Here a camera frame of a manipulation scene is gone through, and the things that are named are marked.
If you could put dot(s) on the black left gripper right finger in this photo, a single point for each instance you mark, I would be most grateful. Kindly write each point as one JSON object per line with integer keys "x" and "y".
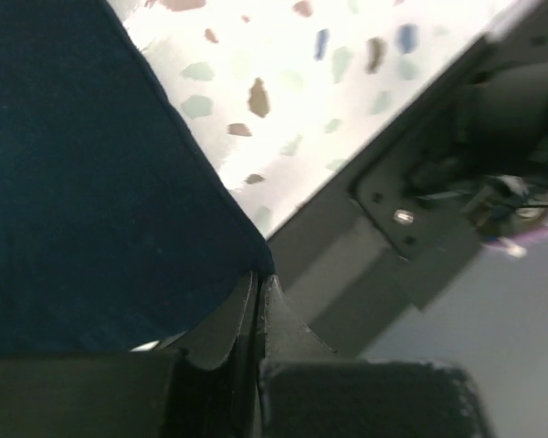
{"x": 306, "y": 390}

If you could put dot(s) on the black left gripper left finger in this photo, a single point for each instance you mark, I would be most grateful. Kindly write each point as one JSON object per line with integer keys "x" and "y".
{"x": 200, "y": 385}

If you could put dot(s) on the navy maroon tank top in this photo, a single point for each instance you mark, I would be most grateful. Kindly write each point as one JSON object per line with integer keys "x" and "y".
{"x": 115, "y": 229}

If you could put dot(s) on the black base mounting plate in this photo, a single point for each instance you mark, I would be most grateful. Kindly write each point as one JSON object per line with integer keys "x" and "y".
{"x": 463, "y": 167}

